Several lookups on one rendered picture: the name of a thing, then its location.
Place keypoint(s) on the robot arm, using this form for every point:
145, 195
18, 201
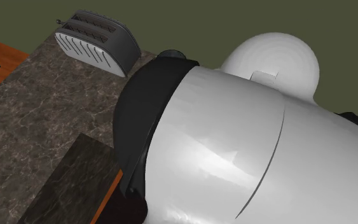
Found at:
228, 149

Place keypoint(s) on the grey two-slot toaster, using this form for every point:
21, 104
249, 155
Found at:
104, 46

